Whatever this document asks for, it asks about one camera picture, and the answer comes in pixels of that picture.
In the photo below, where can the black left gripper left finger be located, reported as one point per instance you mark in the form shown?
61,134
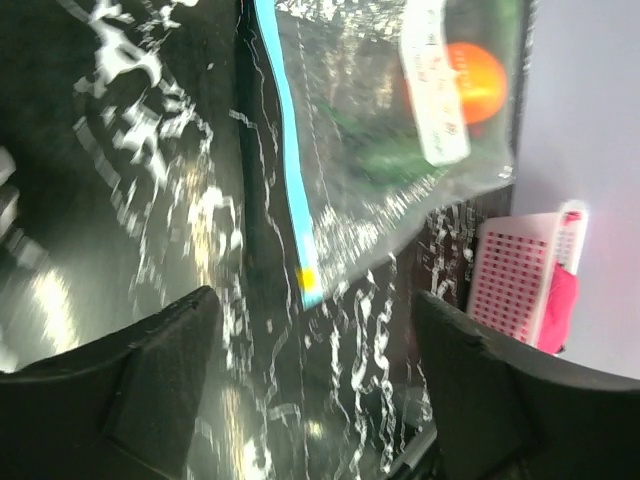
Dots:
120,407

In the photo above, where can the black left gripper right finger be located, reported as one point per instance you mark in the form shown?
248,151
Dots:
505,410

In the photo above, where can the clear zip top bag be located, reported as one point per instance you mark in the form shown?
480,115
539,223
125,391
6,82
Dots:
390,110

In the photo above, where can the orange fake fruit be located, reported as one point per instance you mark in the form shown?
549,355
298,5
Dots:
481,81

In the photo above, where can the green fake vegetable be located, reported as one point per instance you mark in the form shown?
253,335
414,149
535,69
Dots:
376,149

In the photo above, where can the white plastic basket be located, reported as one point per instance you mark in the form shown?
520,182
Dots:
513,266

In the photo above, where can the pink cloth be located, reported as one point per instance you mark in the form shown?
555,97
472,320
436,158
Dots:
563,294

